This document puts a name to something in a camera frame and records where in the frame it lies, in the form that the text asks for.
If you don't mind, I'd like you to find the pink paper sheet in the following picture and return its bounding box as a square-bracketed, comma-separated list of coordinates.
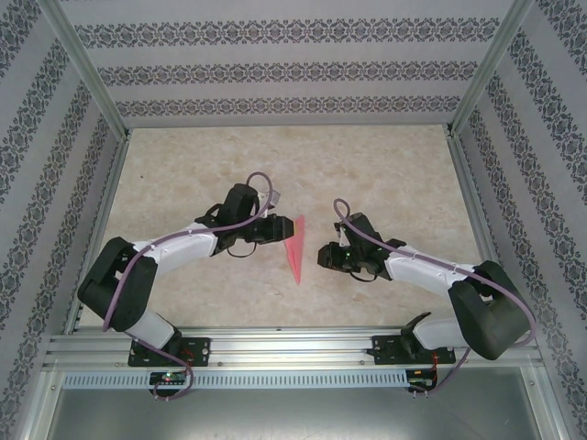
[283, 214, 307, 286]

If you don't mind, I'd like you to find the small controller circuit board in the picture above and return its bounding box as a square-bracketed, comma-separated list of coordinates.
[407, 368, 437, 391]
[150, 371, 188, 386]

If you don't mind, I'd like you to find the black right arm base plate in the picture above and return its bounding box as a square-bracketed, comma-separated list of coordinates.
[371, 334, 456, 367]

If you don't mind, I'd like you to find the aluminium mounting rail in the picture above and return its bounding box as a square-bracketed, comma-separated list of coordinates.
[43, 326, 540, 369]

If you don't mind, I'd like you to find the aluminium side rail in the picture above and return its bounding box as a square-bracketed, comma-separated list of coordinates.
[61, 130, 134, 336]
[447, 130, 523, 332]

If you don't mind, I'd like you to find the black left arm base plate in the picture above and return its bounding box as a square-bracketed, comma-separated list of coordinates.
[129, 336, 212, 368]

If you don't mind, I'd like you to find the slotted grey cable duct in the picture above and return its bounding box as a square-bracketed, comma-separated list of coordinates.
[61, 369, 410, 390]

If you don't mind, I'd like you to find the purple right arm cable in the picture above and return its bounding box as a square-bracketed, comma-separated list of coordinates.
[333, 198, 537, 399]

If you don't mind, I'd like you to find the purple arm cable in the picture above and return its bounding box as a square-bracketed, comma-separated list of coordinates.
[333, 198, 537, 399]
[101, 171, 276, 403]

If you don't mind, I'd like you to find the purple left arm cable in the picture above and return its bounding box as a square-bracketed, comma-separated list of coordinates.
[101, 171, 276, 403]

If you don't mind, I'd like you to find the aluminium frame post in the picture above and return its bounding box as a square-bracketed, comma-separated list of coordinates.
[36, 0, 133, 143]
[446, 0, 537, 141]

